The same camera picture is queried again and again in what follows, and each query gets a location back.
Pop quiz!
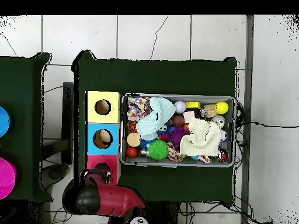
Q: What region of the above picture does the mint green waffle cloth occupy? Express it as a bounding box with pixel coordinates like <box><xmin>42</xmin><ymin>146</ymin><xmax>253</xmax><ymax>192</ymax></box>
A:
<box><xmin>135</xmin><ymin>96</ymin><xmax>178</xmax><ymax>141</ymax></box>

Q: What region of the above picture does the colourful dotted cloth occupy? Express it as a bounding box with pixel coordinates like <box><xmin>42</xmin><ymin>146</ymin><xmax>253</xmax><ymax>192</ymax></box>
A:
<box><xmin>127</xmin><ymin>96</ymin><xmax>151</xmax><ymax>120</ymax></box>

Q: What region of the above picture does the silver mesh bin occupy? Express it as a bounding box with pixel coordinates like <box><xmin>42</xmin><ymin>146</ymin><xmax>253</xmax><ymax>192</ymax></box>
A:
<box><xmin>120</xmin><ymin>93</ymin><xmax>237</xmax><ymax>168</ymax></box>

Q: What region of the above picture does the wooden box with three holes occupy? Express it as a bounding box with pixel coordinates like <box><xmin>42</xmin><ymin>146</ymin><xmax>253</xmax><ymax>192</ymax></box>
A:
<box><xmin>84</xmin><ymin>90</ymin><xmax>122</xmax><ymax>187</ymax></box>

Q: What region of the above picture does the green puffer ball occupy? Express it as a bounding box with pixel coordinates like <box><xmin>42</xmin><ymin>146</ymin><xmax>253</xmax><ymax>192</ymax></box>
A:
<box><xmin>147</xmin><ymin>139</ymin><xmax>169</xmax><ymax>161</ymax></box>

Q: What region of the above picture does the brown toy football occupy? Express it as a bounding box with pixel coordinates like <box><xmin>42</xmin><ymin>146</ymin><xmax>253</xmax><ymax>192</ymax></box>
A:
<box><xmin>172</xmin><ymin>114</ymin><xmax>185</xmax><ymax>127</ymax></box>

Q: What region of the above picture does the purple spiky ball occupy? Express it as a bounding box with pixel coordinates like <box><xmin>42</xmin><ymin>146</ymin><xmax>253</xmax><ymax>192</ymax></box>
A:
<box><xmin>168</xmin><ymin>125</ymin><xmax>191</xmax><ymax>150</ymax></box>

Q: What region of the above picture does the white baseball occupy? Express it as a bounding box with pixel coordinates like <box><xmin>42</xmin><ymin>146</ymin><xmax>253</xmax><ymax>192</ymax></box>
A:
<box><xmin>174</xmin><ymin>100</ymin><xmax>187</xmax><ymax>114</ymax></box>

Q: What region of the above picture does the dark green table cloth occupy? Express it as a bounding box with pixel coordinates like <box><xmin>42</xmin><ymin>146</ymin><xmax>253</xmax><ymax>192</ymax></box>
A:
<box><xmin>0</xmin><ymin>52</ymin><xmax>53</xmax><ymax>202</ymax></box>
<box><xmin>72</xmin><ymin>51</ymin><xmax>238</xmax><ymax>206</ymax></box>

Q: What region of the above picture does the cream waffle cloth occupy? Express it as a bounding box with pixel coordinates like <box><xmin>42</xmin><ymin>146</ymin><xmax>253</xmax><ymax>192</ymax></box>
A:
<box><xmin>179</xmin><ymin>116</ymin><xmax>221</xmax><ymax>158</ymax></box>

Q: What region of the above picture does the yellow ball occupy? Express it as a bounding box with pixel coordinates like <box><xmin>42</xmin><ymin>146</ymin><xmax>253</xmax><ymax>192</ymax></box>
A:
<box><xmin>214</xmin><ymin>101</ymin><xmax>229</xmax><ymax>115</ymax></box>

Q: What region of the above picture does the black upright panel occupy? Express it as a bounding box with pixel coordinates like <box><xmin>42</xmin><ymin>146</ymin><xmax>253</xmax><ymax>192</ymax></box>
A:
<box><xmin>61</xmin><ymin>81</ymin><xmax>75</xmax><ymax>165</ymax></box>

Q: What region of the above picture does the blue round container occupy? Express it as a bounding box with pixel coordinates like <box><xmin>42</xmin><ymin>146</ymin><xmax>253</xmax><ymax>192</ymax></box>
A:
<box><xmin>0</xmin><ymin>106</ymin><xmax>12</xmax><ymax>138</ymax></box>

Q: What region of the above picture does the magenta round container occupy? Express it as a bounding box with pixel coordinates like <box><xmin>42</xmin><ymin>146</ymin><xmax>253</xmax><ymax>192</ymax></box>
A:
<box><xmin>0</xmin><ymin>157</ymin><xmax>17</xmax><ymax>200</ymax></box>

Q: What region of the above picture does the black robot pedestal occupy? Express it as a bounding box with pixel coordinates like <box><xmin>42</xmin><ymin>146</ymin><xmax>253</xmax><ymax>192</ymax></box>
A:
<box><xmin>144</xmin><ymin>201</ymin><xmax>180</xmax><ymax>224</ymax></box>

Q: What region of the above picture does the black cable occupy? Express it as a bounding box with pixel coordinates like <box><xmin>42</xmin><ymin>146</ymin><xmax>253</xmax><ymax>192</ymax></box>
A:
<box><xmin>235</xmin><ymin>120</ymin><xmax>299</xmax><ymax>129</ymax></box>

